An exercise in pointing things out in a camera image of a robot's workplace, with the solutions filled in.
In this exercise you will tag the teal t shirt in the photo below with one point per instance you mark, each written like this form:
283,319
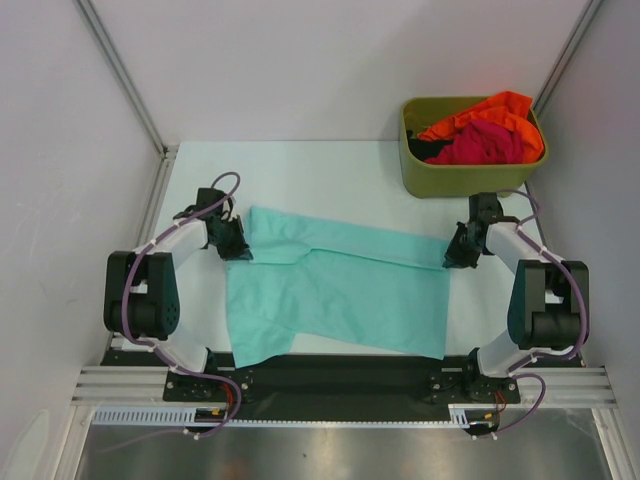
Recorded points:
355,284

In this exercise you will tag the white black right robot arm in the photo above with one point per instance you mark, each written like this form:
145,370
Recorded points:
548,314

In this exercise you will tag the magenta t shirt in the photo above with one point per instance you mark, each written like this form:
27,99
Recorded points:
480,143

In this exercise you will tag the aluminium corner post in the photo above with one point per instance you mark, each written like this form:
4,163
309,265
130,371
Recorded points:
109,51
567,53

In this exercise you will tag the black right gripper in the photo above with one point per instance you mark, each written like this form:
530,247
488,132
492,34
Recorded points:
463,248

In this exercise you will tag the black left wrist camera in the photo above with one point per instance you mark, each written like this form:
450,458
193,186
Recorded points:
206,197

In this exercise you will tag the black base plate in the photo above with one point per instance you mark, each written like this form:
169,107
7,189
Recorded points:
330,388

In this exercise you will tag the white slotted cable duct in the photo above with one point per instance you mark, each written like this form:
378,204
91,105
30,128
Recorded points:
193,417

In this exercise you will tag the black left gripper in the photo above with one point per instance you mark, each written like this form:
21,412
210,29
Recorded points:
240,250

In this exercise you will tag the orange t shirt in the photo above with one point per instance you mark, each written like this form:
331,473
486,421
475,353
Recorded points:
507,109

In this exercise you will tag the aluminium corner post right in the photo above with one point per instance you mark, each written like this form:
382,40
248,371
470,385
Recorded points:
567,53

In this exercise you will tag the aluminium front rail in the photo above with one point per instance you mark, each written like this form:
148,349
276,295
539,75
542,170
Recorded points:
579,388

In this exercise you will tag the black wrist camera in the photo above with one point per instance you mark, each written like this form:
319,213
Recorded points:
484,206
206,197

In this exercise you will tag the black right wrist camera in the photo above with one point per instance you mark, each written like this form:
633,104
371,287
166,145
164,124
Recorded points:
484,206

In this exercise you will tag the olive green plastic bin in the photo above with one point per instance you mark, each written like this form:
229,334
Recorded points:
424,180

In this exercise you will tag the black garment in bin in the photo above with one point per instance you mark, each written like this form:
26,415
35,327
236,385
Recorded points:
426,151

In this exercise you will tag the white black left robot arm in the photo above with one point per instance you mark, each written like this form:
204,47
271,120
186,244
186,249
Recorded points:
141,300

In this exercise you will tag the aluminium corner post left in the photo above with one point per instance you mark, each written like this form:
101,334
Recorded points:
109,51

